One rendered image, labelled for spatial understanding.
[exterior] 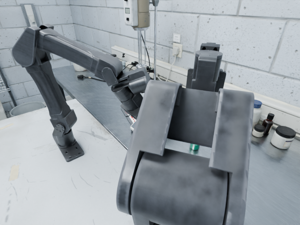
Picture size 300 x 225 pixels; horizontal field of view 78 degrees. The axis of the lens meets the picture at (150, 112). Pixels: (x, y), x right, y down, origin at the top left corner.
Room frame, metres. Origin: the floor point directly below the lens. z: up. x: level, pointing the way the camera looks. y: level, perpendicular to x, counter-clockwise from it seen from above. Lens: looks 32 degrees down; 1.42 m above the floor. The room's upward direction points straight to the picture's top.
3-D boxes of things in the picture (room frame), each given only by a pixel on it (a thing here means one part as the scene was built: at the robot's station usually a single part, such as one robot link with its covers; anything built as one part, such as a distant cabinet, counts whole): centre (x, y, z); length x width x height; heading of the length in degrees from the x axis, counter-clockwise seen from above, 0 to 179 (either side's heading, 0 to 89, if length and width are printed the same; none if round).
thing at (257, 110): (0.72, -0.47, 0.96); 0.07 x 0.07 x 0.13
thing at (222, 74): (0.47, -0.15, 1.22); 0.10 x 0.07 x 0.07; 71
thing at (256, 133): (0.65, -0.48, 0.92); 0.04 x 0.04 x 0.04
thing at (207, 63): (0.38, -0.11, 1.26); 0.12 x 0.09 x 0.12; 161
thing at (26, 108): (1.70, 1.30, 0.22); 0.33 x 0.33 x 0.41
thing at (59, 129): (0.59, 0.34, 1.00); 0.09 x 0.06 x 0.06; 173
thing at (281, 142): (0.59, -0.55, 0.94); 0.07 x 0.07 x 0.07
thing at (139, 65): (1.12, 0.05, 1.17); 0.07 x 0.07 x 0.25
